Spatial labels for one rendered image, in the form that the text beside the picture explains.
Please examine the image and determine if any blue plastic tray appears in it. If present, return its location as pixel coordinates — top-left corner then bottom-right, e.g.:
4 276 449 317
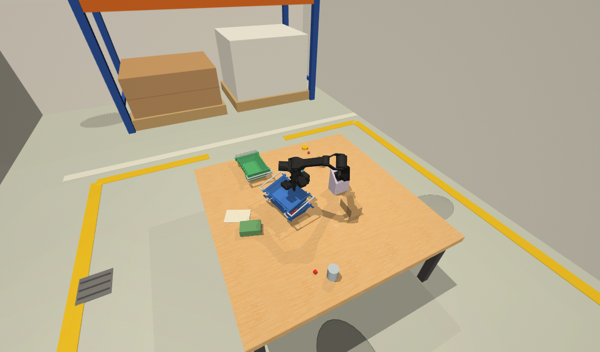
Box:
263 195 314 222
259 171 315 217

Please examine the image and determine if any grey cylinder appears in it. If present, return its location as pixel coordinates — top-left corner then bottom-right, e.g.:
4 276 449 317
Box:
327 264 339 282

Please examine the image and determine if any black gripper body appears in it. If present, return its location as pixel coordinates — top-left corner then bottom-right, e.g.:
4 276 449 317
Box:
280 171 310 190

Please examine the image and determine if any cream flat rectangular pad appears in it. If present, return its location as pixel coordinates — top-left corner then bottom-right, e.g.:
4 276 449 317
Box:
224 210 251 223

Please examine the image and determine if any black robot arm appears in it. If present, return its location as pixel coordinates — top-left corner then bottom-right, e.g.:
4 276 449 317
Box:
278 153 350 188

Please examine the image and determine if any green rectangular block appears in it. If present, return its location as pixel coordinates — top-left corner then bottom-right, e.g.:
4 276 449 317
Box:
239 220 261 237

